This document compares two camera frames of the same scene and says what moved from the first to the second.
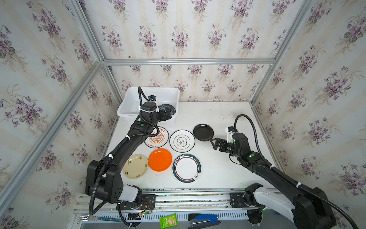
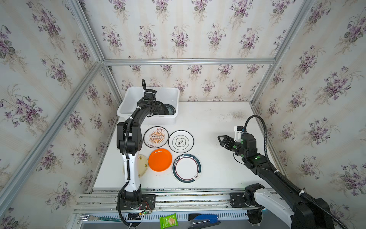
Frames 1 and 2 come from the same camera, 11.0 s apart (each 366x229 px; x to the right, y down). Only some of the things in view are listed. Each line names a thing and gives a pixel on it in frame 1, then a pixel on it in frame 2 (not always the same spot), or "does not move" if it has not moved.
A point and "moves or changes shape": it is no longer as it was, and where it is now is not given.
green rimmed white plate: (187, 168) does not move
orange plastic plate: (160, 160) does not move
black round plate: (203, 132) moves or changes shape
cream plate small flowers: (135, 166) does not move
